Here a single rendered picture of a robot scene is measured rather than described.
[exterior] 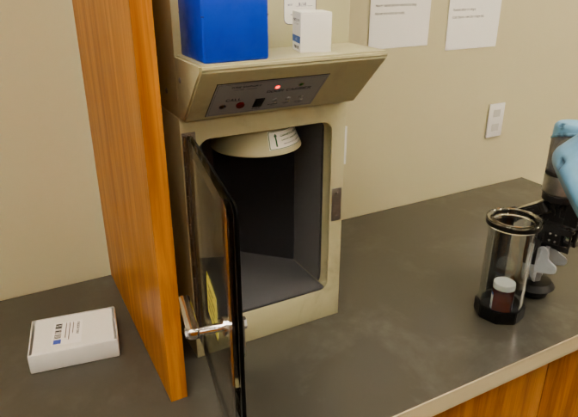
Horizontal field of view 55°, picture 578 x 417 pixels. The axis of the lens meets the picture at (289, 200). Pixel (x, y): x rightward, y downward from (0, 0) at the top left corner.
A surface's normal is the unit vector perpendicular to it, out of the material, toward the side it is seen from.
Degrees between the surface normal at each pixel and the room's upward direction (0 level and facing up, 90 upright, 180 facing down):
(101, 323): 0
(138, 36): 90
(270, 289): 0
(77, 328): 0
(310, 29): 90
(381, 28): 90
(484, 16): 90
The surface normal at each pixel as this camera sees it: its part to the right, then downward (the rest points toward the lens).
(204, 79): 0.33, 0.89
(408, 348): 0.00, -0.92
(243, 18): 0.47, 0.34
